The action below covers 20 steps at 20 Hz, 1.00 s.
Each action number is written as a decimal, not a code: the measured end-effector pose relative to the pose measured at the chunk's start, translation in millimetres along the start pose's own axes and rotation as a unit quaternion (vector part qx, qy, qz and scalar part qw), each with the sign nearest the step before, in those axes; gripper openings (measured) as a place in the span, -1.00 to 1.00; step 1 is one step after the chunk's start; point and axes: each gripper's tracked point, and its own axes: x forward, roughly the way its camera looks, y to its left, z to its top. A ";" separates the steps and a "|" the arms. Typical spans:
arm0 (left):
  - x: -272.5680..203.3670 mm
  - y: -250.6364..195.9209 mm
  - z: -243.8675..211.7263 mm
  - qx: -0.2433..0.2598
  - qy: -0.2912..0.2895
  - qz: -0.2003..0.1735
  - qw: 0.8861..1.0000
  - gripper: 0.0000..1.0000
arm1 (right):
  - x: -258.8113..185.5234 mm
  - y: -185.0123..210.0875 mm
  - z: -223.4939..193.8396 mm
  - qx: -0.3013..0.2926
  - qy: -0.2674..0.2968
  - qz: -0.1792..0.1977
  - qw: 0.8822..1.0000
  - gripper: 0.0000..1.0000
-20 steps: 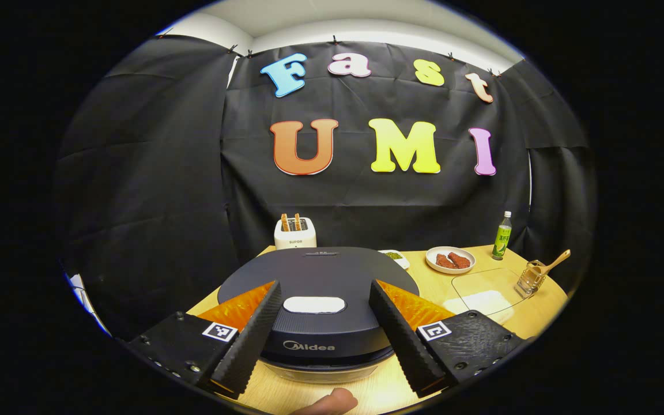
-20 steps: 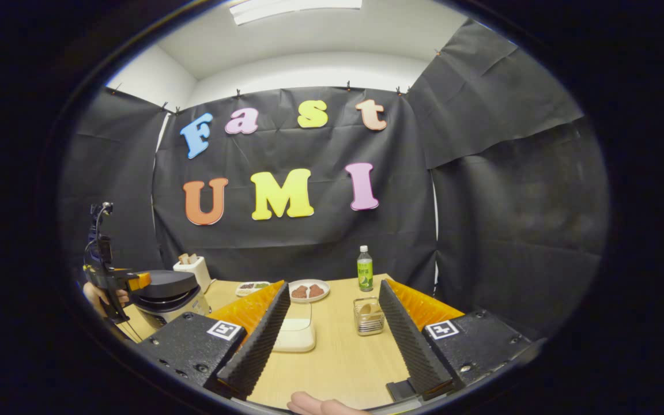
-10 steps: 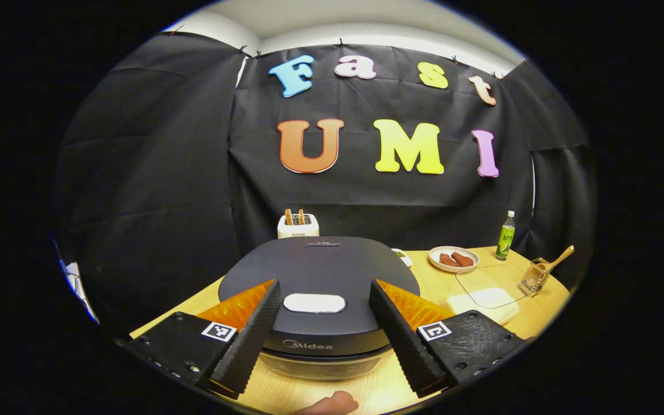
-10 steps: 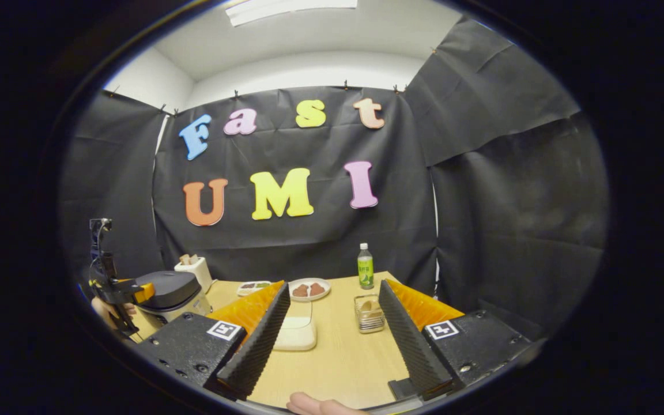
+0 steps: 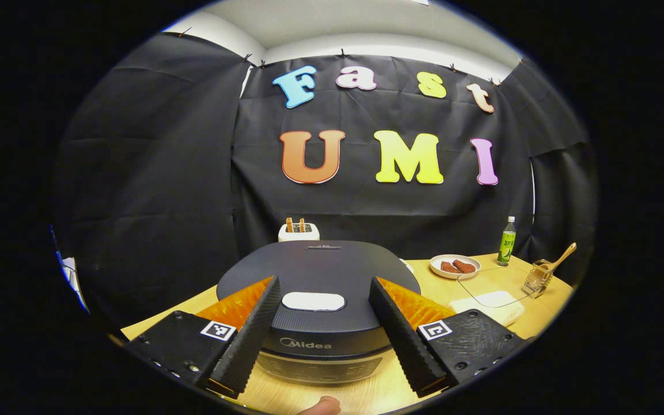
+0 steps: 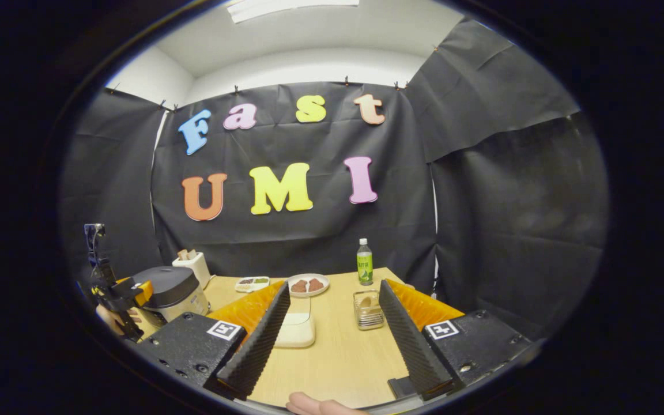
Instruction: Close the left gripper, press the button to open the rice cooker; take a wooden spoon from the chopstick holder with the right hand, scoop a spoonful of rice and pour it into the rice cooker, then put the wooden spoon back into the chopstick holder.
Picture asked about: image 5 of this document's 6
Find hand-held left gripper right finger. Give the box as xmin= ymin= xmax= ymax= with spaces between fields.
xmin=368 ymin=277 xmax=527 ymax=398

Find black and steel rice cooker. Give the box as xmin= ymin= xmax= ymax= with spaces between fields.
xmin=216 ymin=240 xmax=422 ymax=386

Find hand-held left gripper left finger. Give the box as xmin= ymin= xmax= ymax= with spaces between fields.
xmin=124 ymin=276 xmax=282 ymax=399

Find wooden spoon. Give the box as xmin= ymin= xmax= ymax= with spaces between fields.
xmin=534 ymin=242 xmax=578 ymax=274

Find green tea bottle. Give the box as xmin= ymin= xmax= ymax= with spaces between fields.
xmin=496 ymin=216 xmax=517 ymax=267

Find white round plate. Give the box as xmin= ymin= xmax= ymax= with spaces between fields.
xmin=429 ymin=254 xmax=482 ymax=280

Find metal wire chopstick holder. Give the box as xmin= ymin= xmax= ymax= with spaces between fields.
xmin=521 ymin=261 xmax=554 ymax=299

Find clear box of rice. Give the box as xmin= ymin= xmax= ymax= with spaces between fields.
xmin=449 ymin=265 xmax=540 ymax=328

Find white desk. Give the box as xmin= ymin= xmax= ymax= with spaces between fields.
xmin=58 ymin=256 xmax=79 ymax=289

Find black backdrop cloth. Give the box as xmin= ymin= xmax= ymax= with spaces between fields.
xmin=52 ymin=32 xmax=598 ymax=329

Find white toaster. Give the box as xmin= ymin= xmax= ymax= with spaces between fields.
xmin=278 ymin=222 xmax=320 ymax=243

